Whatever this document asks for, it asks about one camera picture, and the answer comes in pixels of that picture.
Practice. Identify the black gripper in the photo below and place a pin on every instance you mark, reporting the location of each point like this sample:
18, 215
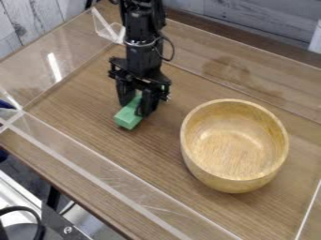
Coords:
137, 72

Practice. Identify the clear acrylic enclosure wall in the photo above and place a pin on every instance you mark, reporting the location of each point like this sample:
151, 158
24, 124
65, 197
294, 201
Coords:
125, 174

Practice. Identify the black table leg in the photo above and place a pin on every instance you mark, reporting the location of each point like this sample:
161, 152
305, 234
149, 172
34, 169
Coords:
53, 198

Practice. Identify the light wooden bowl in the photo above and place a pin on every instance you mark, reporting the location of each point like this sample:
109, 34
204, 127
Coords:
234, 145

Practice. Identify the green rectangular block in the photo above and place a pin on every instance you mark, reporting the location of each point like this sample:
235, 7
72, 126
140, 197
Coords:
125, 118

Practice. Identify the black metal bracket with screw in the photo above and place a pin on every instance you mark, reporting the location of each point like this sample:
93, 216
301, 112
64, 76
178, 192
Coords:
58, 229

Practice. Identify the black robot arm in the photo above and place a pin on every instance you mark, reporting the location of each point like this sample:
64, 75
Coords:
143, 19

